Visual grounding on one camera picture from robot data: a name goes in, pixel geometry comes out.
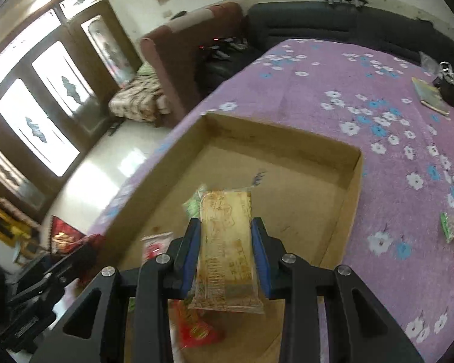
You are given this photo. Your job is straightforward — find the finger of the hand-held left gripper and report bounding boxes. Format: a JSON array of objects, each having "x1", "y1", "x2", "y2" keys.
[
  {"x1": 43, "y1": 242, "x2": 100, "y2": 285},
  {"x1": 32, "y1": 217, "x2": 203, "y2": 363},
  {"x1": 250, "y1": 217, "x2": 424, "y2": 363}
]

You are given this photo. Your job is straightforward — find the large dark red snack packet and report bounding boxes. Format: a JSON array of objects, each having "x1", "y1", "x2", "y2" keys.
[{"x1": 45, "y1": 215, "x2": 107, "y2": 269}]

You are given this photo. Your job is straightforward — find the small white red snack packet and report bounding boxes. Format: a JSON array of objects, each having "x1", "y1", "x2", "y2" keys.
[{"x1": 141, "y1": 232, "x2": 173, "y2": 261}]

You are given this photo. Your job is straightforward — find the white green lime candy packet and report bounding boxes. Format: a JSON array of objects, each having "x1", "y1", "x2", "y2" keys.
[{"x1": 182, "y1": 185, "x2": 205, "y2": 222}]

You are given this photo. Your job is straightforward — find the red snack packet yellow label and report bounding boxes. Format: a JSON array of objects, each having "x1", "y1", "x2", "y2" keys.
[{"x1": 170, "y1": 299, "x2": 225, "y2": 349}]

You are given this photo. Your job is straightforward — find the brown cardboard box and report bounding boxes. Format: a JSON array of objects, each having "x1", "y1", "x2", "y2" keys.
[{"x1": 94, "y1": 111, "x2": 364, "y2": 363}]

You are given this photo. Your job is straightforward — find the wooden glass door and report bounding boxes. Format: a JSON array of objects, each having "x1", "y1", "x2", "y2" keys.
[{"x1": 0, "y1": 0, "x2": 144, "y2": 220}]

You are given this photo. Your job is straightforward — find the patterned blanket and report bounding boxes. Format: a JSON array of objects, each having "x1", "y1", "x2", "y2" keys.
[{"x1": 109, "y1": 62, "x2": 172, "y2": 123}]

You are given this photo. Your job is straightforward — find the brown armchair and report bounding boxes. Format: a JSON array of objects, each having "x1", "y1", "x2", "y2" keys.
[{"x1": 140, "y1": 2, "x2": 246, "y2": 127}]

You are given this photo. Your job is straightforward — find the black devices on seat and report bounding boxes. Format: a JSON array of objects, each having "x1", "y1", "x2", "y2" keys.
[{"x1": 199, "y1": 36, "x2": 250, "y2": 61}]

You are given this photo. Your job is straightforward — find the purple floral tablecloth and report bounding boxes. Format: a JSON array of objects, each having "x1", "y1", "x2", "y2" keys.
[{"x1": 87, "y1": 38, "x2": 454, "y2": 363}]

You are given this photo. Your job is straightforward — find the olive green book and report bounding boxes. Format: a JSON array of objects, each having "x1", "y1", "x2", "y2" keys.
[{"x1": 412, "y1": 77, "x2": 451, "y2": 116}]

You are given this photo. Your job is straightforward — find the black sofa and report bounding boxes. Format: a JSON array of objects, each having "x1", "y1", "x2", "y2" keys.
[{"x1": 197, "y1": 2, "x2": 454, "y2": 95}]

